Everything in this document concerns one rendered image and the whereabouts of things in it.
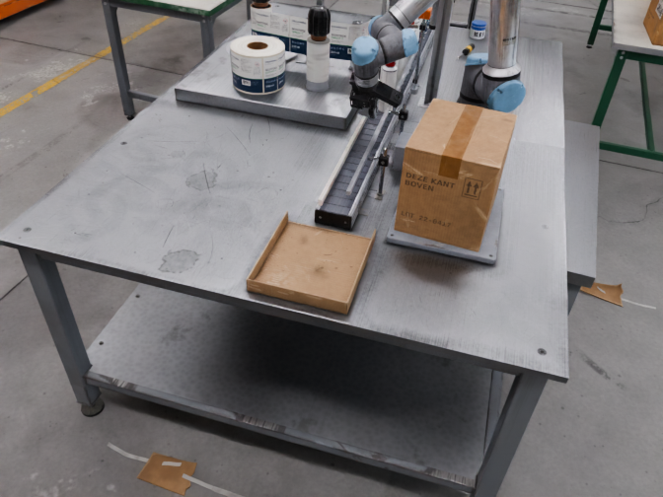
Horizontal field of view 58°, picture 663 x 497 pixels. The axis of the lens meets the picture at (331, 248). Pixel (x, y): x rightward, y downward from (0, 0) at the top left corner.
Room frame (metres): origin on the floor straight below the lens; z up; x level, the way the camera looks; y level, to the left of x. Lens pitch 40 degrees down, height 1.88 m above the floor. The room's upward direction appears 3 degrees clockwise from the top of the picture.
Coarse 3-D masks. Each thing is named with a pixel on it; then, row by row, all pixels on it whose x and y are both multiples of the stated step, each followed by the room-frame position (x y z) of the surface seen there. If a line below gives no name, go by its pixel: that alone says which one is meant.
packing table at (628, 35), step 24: (624, 0) 3.75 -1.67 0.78; (648, 0) 3.78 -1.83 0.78; (600, 24) 5.05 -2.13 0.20; (624, 24) 3.33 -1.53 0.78; (624, 48) 3.03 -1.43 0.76; (648, 48) 2.99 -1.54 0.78; (600, 120) 3.06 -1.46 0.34; (648, 120) 3.36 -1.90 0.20; (600, 144) 3.06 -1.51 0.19; (648, 144) 3.07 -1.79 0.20
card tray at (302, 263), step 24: (288, 240) 1.27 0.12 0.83; (312, 240) 1.27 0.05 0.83; (336, 240) 1.28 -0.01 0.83; (360, 240) 1.28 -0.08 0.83; (264, 264) 1.16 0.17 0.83; (288, 264) 1.17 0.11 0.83; (312, 264) 1.17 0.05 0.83; (336, 264) 1.18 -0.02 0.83; (360, 264) 1.18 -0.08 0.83; (264, 288) 1.05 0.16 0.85; (288, 288) 1.04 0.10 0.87; (312, 288) 1.08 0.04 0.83; (336, 288) 1.09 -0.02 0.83; (336, 312) 1.01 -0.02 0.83
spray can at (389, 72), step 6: (384, 66) 1.97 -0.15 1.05; (390, 66) 1.96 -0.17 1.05; (384, 72) 1.96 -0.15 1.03; (390, 72) 1.95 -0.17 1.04; (396, 72) 1.96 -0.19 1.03; (384, 78) 1.95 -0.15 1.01; (390, 78) 1.95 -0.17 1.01; (390, 84) 1.95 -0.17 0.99; (384, 102) 1.95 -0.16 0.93; (378, 108) 1.97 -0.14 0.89; (384, 108) 1.95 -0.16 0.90
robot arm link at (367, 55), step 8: (360, 40) 1.66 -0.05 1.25; (368, 40) 1.66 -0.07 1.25; (376, 40) 1.69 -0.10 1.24; (352, 48) 1.65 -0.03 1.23; (360, 48) 1.64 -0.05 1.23; (368, 48) 1.64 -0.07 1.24; (376, 48) 1.64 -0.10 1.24; (352, 56) 1.66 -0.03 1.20; (360, 56) 1.63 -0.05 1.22; (368, 56) 1.63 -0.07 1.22; (376, 56) 1.65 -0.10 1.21; (360, 64) 1.64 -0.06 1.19; (368, 64) 1.64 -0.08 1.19; (376, 64) 1.65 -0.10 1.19; (384, 64) 1.67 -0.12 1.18; (360, 72) 1.66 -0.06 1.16; (368, 72) 1.66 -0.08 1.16; (376, 72) 1.68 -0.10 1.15
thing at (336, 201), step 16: (368, 128) 1.83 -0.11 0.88; (384, 128) 1.84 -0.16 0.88; (368, 144) 1.73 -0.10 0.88; (352, 160) 1.62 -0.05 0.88; (368, 160) 1.63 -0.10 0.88; (352, 176) 1.53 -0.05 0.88; (336, 192) 1.44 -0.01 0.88; (352, 192) 1.44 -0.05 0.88; (320, 208) 1.36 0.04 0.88; (336, 208) 1.36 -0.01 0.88
